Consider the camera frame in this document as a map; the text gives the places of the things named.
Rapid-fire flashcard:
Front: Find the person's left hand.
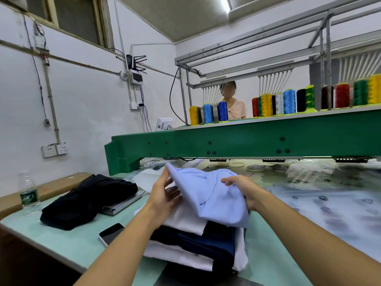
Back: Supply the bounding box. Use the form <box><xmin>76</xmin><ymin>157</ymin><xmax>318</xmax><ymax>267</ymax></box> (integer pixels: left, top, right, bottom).
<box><xmin>142</xmin><ymin>166</ymin><xmax>183</xmax><ymax>231</ymax></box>

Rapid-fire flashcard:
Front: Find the person's right hand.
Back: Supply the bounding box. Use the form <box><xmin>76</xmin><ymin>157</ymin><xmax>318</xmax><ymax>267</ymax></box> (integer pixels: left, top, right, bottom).
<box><xmin>221</xmin><ymin>174</ymin><xmax>272</xmax><ymax>213</ymax></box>

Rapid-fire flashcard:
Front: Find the light blue garment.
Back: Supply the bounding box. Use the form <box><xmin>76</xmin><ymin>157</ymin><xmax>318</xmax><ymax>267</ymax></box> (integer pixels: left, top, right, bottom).
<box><xmin>165</xmin><ymin>162</ymin><xmax>251</xmax><ymax>229</ymax></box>

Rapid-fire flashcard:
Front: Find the stack of garments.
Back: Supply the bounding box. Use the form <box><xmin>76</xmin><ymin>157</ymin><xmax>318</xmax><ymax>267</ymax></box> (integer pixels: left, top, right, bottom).
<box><xmin>134</xmin><ymin>168</ymin><xmax>250</xmax><ymax>279</ymax></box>

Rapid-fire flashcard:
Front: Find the stack of plastic bags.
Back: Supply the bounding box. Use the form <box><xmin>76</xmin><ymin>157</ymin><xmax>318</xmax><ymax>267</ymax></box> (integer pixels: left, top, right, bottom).
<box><xmin>268</xmin><ymin>184</ymin><xmax>381</xmax><ymax>264</ymax></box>

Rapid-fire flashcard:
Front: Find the person's right forearm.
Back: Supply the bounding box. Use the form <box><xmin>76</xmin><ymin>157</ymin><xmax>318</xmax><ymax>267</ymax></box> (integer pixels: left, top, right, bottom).
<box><xmin>253</xmin><ymin>190</ymin><xmax>381</xmax><ymax>286</ymax></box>

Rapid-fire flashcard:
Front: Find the person's left forearm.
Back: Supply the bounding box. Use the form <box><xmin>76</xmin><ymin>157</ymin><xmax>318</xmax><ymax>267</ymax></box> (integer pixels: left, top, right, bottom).
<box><xmin>74</xmin><ymin>211</ymin><xmax>173</xmax><ymax>286</ymax></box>

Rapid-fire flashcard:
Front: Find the grey flat tablet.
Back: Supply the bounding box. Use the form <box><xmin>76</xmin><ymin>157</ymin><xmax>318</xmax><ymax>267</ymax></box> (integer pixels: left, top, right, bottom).
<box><xmin>98</xmin><ymin>187</ymin><xmax>147</xmax><ymax>217</ymax></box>

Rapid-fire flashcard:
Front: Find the green machine beam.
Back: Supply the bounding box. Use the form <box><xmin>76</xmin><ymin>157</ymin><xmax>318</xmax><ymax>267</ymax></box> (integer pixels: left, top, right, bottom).
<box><xmin>104</xmin><ymin>109</ymin><xmax>381</xmax><ymax>176</ymax></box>

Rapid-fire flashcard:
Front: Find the black smartphone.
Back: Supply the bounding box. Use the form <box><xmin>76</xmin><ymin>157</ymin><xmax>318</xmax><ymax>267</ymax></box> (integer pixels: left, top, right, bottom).
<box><xmin>98</xmin><ymin>222</ymin><xmax>126</xmax><ymax>247</ymax></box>

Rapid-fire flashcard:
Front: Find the black cloth bundle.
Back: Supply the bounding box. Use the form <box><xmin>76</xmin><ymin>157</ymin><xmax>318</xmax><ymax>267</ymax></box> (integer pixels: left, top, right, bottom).
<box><xmin>40</xmin><ymin>174</ymin><xmax>139</xmax><ymax>231</ymax></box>

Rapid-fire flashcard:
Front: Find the white box device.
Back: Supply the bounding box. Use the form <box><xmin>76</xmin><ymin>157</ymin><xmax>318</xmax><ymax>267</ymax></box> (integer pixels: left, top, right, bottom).
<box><xmin>155</xmin><ymin>118</ymin><xmax>175</xmax><ymax>132</ymax></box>

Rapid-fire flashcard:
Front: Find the row of coloured thread spools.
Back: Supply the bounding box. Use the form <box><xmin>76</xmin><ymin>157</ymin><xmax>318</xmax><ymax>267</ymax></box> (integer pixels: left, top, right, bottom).
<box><xmin>189</xmin><ymin>74</ymin><xmax>381</xmax><ymax>126</ymax></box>

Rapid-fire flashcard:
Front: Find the brown cardboard box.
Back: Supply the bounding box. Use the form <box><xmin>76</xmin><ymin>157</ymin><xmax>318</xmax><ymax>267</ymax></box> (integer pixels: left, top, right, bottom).
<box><xmin>0</xmin><ymin>172</ymin><xmax>94</xmax><ymax>220</ymax></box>

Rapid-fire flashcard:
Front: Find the clear water bottle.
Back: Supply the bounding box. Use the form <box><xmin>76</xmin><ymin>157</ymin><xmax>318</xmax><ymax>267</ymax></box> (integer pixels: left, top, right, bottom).
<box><xmin>17</xmin><ymin>170</ymin><xmax>42</xmax><ymax>216</ymax></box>

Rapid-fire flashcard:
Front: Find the grey metal thread rack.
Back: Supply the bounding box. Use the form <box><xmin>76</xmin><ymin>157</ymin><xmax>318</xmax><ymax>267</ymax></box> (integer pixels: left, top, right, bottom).
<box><xmin>174</xmin><ymin>0</ymin><xmax>381</xmax><ymax>124</ymax></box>

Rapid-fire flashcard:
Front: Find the black hanging cable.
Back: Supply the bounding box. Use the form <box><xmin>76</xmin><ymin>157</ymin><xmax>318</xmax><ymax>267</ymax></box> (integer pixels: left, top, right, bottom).
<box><xmin>169</xmin><ymin>68</ymin><xmax>189</xmax><ymax>126</ymax></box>

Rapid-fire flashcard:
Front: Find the white double wall socket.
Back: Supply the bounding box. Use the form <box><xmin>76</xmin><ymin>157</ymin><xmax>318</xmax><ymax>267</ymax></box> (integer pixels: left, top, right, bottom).
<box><xmin>40</xmin><ymin>142</ymin><xmax>69</xmax><ymax>159</ymax></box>

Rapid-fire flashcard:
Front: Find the wall router with antennas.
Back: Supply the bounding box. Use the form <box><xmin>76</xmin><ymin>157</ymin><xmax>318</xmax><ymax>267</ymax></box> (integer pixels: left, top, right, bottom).
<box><xmin>121</xmin><ymin>53</ymin><xmax>148</xmax><ymax>86</ymax></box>

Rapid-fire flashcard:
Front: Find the grey wall conduit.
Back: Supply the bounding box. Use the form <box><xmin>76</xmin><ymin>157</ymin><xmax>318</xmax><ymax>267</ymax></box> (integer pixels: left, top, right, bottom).
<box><xmin>0</xmin><ymin>37</ymin><xmax>123</xmax><ymax>145</ymax></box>

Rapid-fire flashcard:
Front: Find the high wall window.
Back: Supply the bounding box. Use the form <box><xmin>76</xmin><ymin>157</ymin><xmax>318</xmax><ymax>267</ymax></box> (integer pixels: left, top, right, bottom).
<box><xmin>17</xmin><ymin>0</ymin><xmax>115</xmax><ymax>49</ymax></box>

